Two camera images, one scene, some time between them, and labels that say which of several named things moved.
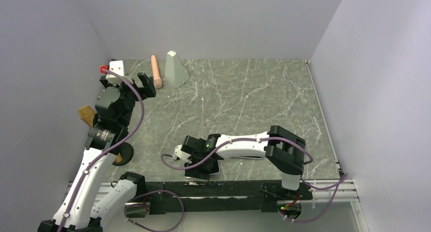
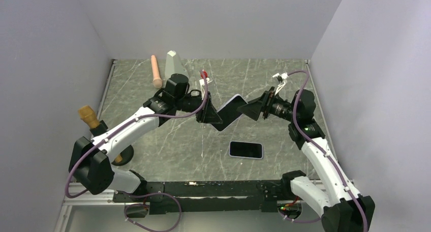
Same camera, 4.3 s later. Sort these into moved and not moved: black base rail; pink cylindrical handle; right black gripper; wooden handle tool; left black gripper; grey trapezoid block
Moved: left black gripper; right black gripper
Not moved: pink cylindrical handle; wooden handle tool; black base rail; grey trapezoid block
